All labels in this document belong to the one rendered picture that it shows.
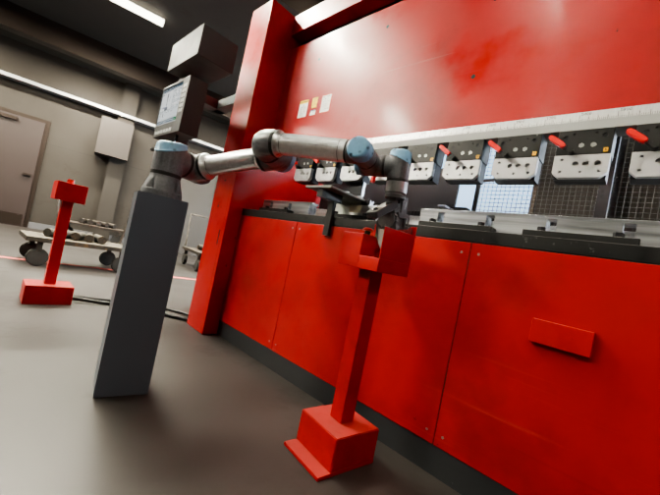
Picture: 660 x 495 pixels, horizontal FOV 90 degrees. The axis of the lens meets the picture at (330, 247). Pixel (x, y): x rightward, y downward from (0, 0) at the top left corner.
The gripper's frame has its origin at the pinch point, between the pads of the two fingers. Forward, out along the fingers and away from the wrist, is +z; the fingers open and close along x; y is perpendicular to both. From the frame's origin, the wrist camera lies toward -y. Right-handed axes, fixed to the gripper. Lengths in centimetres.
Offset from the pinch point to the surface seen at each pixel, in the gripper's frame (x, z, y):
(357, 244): 6.2, -1.3, -6.4
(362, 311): 2.3, 21.8, -3.3
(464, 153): -1, -44, 39
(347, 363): 4.7, 41.0, -5.0
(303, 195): 146, -32, 59
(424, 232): 2.3, -9.4, 25.1
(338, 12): 94, -141, 33
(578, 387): -53, 30, 29
